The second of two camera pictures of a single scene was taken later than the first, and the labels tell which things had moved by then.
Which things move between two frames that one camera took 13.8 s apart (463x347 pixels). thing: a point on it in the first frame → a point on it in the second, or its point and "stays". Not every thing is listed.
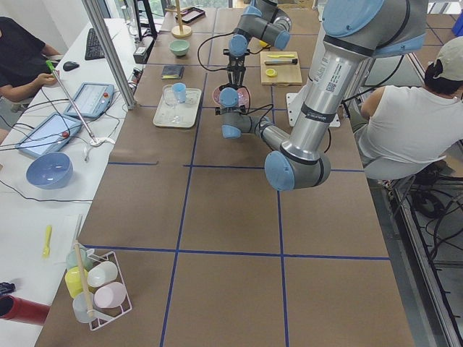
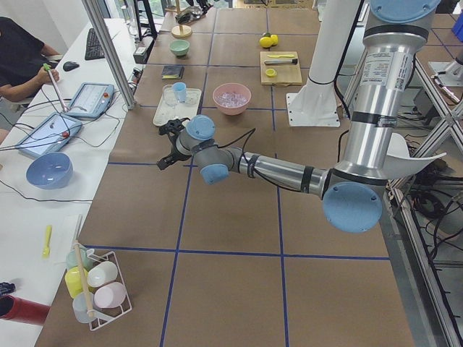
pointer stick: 52,67 → 48,68
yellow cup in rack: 72,279 stays
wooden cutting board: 280,68 stays
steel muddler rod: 282,62 stays
